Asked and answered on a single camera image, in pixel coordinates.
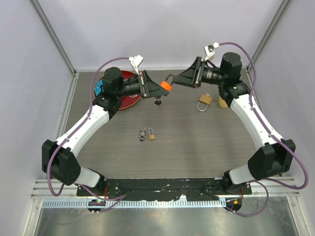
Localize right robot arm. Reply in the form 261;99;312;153
173;52;296;194

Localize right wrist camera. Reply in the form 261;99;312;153
204;42;220;61

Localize small brass padlock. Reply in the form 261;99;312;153
148;127;156;141

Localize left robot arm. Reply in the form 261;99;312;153
42;67;171;196

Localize blue dotted plate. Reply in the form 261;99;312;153
94;78;104;96

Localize panda keychain with keys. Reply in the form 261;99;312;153
139;128;147;142

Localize red round tray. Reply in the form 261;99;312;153
94;70;142;112

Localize orange black padlock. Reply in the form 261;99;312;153
160;74;175;91

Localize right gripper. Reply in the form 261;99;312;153
173;57;226;89

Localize large brass padlock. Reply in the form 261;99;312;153
196;93;212;112

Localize black keys of orange padlock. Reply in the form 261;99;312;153
154;96;162;108

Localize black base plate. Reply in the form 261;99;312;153
77;178;252;202

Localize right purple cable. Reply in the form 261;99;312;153
219;41;310;217

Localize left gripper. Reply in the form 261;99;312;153
116;70;168;99

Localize beige mug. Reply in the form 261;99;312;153
218;97;228;109

